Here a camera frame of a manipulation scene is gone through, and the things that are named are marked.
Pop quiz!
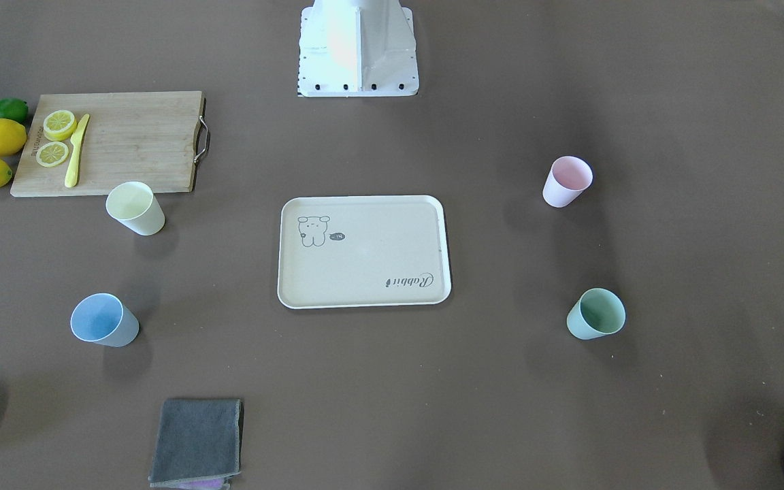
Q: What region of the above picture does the pink cup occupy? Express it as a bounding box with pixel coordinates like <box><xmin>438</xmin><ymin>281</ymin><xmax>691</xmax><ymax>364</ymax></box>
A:
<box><xmin>542</xmin><ymin>156</ymin><xmax>593</xmax><ymax>208</ymax></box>

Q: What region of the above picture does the mint green cup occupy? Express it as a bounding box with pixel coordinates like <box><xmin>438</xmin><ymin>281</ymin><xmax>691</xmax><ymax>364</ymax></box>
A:
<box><xmin>566</xmin><ymin>288</ymin><xmax>627</xmax><ymax>339</ymax></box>

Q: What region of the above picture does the pale yellow cup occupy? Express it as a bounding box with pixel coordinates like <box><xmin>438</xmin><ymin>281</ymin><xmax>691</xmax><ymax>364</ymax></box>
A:
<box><xmin>105</xmin><ymin>181</ymin><xmax>165</xmax><ymax>236</ymax></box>

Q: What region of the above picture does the light blue cup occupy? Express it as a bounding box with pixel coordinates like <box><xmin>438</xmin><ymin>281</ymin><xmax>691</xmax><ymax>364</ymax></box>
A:
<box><xmin>69</xmin><ymin>293</ymin><xmax>140</xmax><ymax>347</ymax></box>

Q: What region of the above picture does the cream rabbit tray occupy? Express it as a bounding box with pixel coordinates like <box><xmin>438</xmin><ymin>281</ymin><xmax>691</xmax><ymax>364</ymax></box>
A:
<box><xmin>277</xmin><ymin>195</ymin><xmax>452</xmax><ymax>310</ymax></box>

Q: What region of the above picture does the grey folded cloth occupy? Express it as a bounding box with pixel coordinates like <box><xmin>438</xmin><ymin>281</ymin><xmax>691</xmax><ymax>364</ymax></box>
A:
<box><xmin>148</xmin><ymin>398</ymin><xmax>242</xmax><ymax>489</ymax></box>

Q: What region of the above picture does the wooden cutting board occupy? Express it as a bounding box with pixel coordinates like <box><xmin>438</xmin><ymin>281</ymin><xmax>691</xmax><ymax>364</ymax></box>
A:
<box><xmin>10</xmin><ymin>92</ymin><xmax>206</xmax><ymax>197</ymax></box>

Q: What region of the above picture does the yellow plastic knife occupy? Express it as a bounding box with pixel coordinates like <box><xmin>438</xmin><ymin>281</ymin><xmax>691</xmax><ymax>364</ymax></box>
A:
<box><xmin>63</xmin><ymin>114</ymin><xmax>91</xmax><ymax>187</ymax></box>

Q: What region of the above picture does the lemon slice lower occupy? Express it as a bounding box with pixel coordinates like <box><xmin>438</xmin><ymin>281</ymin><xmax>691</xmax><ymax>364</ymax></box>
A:
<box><xmin>35</xmin><ymin>142</ymin><xmax>69</xmax><ymax>167</ymax></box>

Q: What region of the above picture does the lemon slice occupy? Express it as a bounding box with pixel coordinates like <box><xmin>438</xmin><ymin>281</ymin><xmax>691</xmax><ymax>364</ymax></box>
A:
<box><xmin>42</xmin><ymin>110</ymin><xmax>78</xmax><ymax>142</ymax></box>
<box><xmin>35</xmin><ymin>142</ymin><xmax>69</xmax><ymax>167</ymax></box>

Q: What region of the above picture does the lemon slice upper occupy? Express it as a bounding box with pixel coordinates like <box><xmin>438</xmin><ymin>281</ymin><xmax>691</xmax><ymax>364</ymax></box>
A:
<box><xmin>42</xmin><ymin>110</ymin><xmax>78</xmax><ymax>142</ymax></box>

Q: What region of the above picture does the green lime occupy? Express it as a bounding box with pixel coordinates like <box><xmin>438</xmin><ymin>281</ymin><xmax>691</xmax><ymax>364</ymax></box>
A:
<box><xmin>0</xmin><ymin>97</ymin><xmax>29</xmax><ymax>124</ymax></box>

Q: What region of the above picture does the whole lemon upper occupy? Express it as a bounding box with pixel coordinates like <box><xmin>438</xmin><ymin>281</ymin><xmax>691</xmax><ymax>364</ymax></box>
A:
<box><xmin>0</xmin><ymin>118</ymin><xmax>27</xmax><ymax>157</ymax></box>

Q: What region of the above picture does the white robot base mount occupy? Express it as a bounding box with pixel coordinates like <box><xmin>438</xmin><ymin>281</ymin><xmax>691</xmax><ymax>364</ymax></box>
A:
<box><xmin>297</xmin><ymin>1</ymin><xmax>419</xmax><ymax>97</ymax></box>

